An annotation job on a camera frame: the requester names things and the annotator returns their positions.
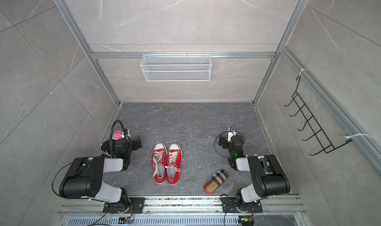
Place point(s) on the white wire mesh basket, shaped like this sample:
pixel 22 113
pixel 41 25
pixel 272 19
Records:
pixel 178 67

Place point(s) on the aluminium mounting rail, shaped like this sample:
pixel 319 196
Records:
pixel 184 205

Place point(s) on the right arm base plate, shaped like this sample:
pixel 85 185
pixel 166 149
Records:
pixel 232 205

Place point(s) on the white vented floor grille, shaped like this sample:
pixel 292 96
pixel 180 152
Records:
pixel 142 220

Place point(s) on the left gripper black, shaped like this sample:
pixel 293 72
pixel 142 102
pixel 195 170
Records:
pixel 135 145

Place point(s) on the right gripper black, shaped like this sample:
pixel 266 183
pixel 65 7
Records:
pixel 224 140

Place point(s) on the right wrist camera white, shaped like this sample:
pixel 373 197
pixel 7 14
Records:
pixel 231 133

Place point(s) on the red canvas sneaker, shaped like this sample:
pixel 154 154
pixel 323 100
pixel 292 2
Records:
pixel 158 162
pixel 173 165

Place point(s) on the black wall hook rack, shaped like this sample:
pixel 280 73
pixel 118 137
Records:
pixel 325 145

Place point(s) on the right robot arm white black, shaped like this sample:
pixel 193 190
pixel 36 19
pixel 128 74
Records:
pixel 268 177

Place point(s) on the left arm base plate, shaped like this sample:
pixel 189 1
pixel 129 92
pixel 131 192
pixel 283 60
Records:
pixel 134 204

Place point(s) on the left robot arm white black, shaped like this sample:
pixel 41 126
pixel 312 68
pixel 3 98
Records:
pixel 84 178

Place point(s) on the plaid beige glasses case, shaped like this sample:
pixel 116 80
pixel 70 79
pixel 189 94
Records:
pixel 215 181

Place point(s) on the plush doll pink hat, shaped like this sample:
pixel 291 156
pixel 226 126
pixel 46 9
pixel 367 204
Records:
pixel 119 144

